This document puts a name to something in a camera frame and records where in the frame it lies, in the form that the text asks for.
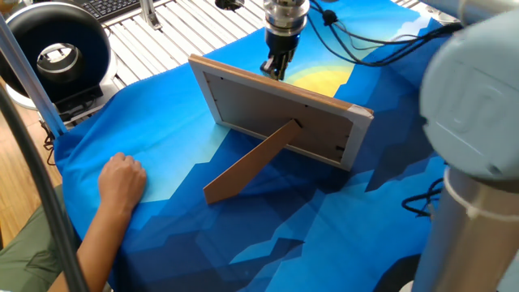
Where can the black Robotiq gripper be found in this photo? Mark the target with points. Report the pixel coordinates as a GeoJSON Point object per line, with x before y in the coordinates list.
{"type": "Point", "coordinates": [282, 44]}

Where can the wooden picture frame with stand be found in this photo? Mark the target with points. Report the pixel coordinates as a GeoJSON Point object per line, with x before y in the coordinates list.
{"type": "Point", "coordinates": [280, 117]}

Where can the blue landscape print cloth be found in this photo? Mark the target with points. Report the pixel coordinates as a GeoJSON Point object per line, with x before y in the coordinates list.
{"type": "Point", "coordinates": [170, 134]}

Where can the olive green trousers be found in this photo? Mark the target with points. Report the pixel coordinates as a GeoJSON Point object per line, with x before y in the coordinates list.
{"type": "Point", "coordinates": [28, 259]}

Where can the person's bare forearm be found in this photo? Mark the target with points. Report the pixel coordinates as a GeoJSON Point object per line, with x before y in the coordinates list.
{"type": "Point", "coordinates": [97, 247]}

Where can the aluminium corner bracket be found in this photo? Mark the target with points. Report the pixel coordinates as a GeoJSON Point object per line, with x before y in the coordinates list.
{"type": "Point", "coordinates": [149, 14]}

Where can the aluminium profile bar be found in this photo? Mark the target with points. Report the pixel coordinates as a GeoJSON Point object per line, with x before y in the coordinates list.
{"type": "Point", "coordinates": [30, 77]}

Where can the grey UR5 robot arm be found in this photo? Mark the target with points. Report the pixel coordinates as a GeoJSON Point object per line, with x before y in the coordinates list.
{"type": "Point", "coordinates": [474, 121]}

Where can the black computer keyboard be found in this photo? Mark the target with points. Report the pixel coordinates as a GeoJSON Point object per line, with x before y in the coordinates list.
{"type": "Point", "coordinates": [111, 7]}

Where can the person's bare hand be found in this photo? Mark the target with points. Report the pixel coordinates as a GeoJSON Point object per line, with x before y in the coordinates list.
{"type": "Point", "coordinates": [121, 180]}

